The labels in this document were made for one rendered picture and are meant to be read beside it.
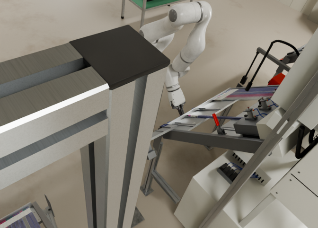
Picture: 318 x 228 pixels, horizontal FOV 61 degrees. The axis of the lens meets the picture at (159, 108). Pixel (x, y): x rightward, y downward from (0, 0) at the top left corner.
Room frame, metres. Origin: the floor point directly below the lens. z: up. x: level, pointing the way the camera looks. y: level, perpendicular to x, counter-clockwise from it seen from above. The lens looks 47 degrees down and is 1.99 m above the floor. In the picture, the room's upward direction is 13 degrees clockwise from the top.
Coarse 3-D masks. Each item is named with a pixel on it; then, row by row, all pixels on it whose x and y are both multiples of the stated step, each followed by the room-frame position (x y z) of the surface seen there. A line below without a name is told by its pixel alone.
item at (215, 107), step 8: (208, 104) 1.33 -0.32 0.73; (216, 104) 1.29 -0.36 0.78; (224, 104) 1.26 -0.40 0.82; (200, 112) 1.20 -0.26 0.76; (208, 112) 1.17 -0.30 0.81; (216, 112) 1.14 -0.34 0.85; (184, 120) 1.12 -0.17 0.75; (192, 120) 1.09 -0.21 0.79; (200, 120) 1.07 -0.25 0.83; (176, 128) 1.01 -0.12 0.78; (184, 128) 0.99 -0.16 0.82; (192, 128) 0.98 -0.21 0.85
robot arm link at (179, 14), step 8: (176, 8) 1.22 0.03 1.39; (184, 8) 1.23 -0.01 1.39; (192, 8) 1.25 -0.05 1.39; (200, 8) 1.27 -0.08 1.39; (168, 16) 1.23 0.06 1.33; (176, 16) 1.20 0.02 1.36; (184, 16) 1.20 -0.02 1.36; (192, 16) 1.23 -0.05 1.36; (200, 16) 1.26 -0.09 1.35; (152, 24) 1.42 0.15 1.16; (160, 24) 1.38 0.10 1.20; (168, 24) 1.32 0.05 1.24; (176, 24) 1.20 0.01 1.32; (184, 24) 1.22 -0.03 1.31; (144, 32) 1.41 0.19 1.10; (152, 32) 1.39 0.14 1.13; (160, 32) 1.36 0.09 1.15; (168, 32) 1.34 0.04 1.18; (152, 40) 1.38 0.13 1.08
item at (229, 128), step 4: (256, 104) 1.14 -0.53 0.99; (244, 112) 1.06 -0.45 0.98; (236, 116) 1.02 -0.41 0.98; (240, 116) 1.01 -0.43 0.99; (232, 120) 0.98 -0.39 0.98; (236, 120) 0.97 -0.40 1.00; (224, 124) 0.94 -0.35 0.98; (228, 124) 0.94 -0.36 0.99; (232, 124) 0.93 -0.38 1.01; (224, 128) 0.90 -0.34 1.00; (228, 128) 0.89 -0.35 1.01; (232, 128) 0.88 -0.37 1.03; (212, 132) 0.87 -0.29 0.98; (216, 132) 0.87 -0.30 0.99; (228, 132) 0.84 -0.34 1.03; (232, 132) 0.84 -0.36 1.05; (240, 136) 0.79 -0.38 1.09
